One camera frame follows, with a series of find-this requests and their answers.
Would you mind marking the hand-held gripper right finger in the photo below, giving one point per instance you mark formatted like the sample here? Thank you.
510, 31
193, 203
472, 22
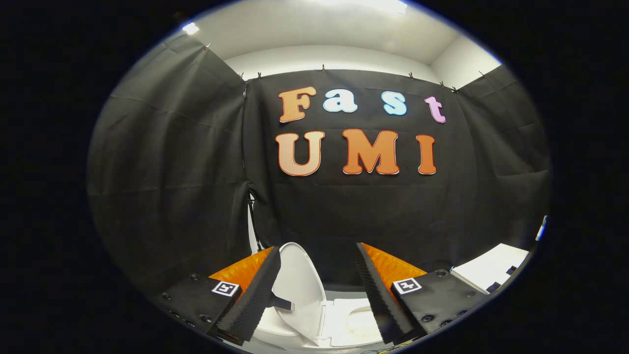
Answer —
381, 305

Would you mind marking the white toilet body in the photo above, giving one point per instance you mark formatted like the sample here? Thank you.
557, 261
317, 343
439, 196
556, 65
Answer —
268, 327

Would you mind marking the black lid pull tab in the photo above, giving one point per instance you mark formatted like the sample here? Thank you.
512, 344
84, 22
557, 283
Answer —
282, 302

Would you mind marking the small ceiling light panel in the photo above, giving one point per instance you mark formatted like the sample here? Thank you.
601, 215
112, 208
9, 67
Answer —
190, 28

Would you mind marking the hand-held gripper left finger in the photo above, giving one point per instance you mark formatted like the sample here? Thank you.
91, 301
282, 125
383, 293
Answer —
255, 305

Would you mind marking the black backdrop cloth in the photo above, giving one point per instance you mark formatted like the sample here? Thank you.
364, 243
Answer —
344, 211

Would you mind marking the white drawer cabinet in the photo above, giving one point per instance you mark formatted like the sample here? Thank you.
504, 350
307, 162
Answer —
491, 263

